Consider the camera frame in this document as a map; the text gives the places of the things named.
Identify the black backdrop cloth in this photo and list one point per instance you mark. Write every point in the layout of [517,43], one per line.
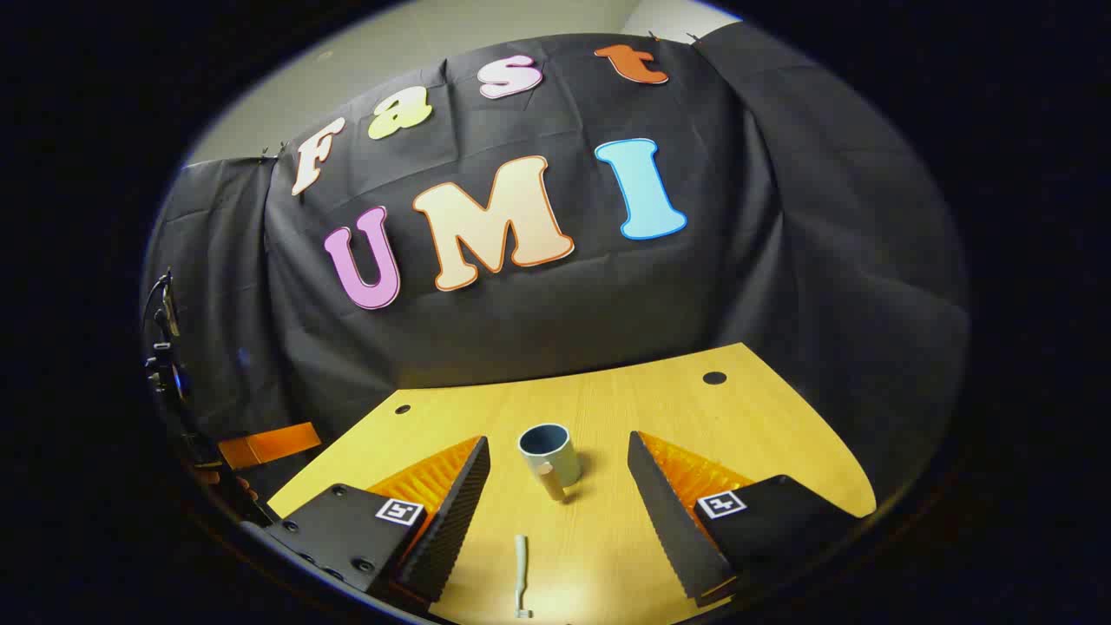
[564,304]

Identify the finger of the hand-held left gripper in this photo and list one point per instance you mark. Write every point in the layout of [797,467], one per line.
[269,444]

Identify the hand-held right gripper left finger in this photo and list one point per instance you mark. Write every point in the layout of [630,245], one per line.
[451,521]

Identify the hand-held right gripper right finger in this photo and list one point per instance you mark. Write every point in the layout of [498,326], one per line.
[673,521]

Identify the wooden desktop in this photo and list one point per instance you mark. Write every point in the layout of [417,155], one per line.
[590,408]

